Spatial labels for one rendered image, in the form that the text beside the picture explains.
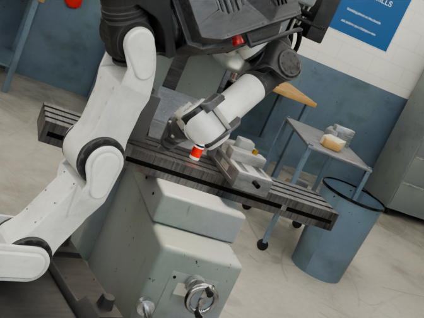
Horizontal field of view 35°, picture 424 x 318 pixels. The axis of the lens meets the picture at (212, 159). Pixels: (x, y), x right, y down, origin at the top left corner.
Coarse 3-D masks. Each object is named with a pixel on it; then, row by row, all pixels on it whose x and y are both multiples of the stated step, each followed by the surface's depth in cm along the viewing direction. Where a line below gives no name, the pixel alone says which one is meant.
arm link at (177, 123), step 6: (186, 102) 211; (180, 108) 209; (186, 108) 208; (174, 114) 210; (180, 114) 208; (174, 120) 216; (180, 120) 209; (174, 126) 215; (180, 126) 212; (174, 132) 216; (180, 132) 215; (180, 138) 217; (186, 138) 216
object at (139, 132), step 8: (152, 88) 251; (152, 96) 246; (152, 104) 247; (144, 112) 247; (152, 112) 248; (144, 120) 249; (136, 128) 249; (144, 128) 250; (136, 136) 250; (144, 136) 251
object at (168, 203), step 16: (144, 176) 262; (144, 192) 256; (160, 192) 239; (176, 192) 241; (192, 192) 249; (160, 208) 238; (176, 208) 239; (192, 208) 241; (208, 208) 243; (224, 208) 247; (176, 224) 242; (192, 224) 243; (208, 224) 245; (224, 224) 247; (240, 224) 248; (224, 240) 250
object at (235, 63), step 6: (282, 24) 241; (282, 30) 242; (288, 36) 245; (216, 54) 250; (222, 54) 244; (216, 60) 251; (222, 60) 243; (228, 60) 241; (234, 60) 241; (240, 60) 242; (228, 66) 242; (234, 66) 242; (240, 66) 243
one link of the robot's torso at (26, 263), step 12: (0, 216) 194; (12, 216) 196; (0, 252) 178; (12, 252) 180; (24, 252) 183; (36, 252) 185; (0, 264) 180; (12, 264) 182; (24, 264) 184; (36, 264) 186; (48, 264) 189; (0, 276) 181; (12, 276) 183; (24, 276) 185; (36, 276) 189
